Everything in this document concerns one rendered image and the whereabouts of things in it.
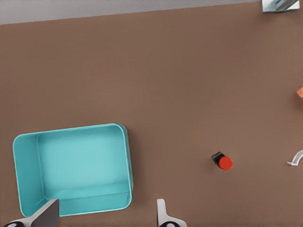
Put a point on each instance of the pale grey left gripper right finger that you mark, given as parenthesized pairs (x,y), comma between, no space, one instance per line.
(162,214)

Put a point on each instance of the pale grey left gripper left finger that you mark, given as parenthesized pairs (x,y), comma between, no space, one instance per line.
(46,213)

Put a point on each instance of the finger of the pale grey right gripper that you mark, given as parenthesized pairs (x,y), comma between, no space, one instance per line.
(296,159)

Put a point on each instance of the blue storage box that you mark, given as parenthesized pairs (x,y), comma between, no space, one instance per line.
(75,165)

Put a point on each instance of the pink storage box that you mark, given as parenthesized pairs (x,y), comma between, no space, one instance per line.
(300,92)

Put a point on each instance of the red button with black base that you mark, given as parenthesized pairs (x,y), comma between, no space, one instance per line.
(224,162)

